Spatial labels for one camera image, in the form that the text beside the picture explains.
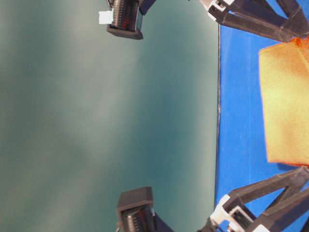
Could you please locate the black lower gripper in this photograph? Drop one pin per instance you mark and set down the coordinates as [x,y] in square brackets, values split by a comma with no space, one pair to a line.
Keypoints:
[285,209]

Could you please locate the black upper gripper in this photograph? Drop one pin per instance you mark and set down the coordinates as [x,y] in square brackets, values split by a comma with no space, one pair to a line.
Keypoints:
[266,24]

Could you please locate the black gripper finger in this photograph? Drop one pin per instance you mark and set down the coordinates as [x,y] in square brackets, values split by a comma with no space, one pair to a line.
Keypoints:
[294,25]

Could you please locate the orange-yellow towel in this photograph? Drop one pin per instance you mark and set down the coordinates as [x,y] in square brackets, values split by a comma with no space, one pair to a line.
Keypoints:
[284,84]

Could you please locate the black lower robot arm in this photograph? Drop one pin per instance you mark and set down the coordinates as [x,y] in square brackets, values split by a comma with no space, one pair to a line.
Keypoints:
[136,214]

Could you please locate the blue table cover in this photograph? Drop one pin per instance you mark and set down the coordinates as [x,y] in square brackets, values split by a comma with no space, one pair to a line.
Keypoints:
[241,151]

